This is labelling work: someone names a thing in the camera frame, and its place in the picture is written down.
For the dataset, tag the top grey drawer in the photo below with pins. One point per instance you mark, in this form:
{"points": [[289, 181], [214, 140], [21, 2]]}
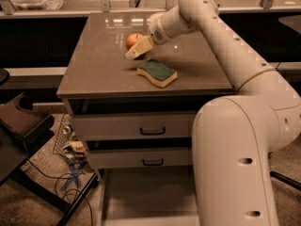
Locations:
{"points": [[132, 125]]}

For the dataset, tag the blue tape strips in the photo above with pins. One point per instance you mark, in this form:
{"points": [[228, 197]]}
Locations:
{"points": [[72, 177]]}

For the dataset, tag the dark brown chair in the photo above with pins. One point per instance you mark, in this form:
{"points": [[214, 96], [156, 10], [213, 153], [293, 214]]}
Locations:
{"points": [[23, 132]]}

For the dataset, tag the grey drawer cabinet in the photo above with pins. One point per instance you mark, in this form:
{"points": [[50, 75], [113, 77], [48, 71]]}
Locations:
{"points": [[100, 80]]}

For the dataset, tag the open bottom grey drawer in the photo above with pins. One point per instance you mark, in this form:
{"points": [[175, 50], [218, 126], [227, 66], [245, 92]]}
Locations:
{"points": [[150, 196]]}

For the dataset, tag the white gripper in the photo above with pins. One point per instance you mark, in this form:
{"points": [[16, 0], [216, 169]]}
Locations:
{"points": [[155, 32]]}

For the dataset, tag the green yellow sponge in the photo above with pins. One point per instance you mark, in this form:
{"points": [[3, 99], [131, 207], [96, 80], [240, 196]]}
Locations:
{"points": [[157, 73]]}

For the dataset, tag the wire mesh basket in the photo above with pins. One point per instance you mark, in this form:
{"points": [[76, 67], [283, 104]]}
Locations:
{"points": [[62, 136]]}

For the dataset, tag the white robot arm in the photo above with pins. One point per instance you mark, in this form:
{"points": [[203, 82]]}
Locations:
{"points": [[232, 135]]}

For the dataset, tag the red apple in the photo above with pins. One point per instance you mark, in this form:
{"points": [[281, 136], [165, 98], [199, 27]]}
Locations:
{"points": [[133, 39]]}

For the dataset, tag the black office chair base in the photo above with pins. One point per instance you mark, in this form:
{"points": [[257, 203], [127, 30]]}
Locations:
{"points": [[286, 180]]}

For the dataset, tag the middle grey drawer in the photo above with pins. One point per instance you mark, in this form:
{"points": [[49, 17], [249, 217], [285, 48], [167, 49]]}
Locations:
{"points": [[133, 158]]}

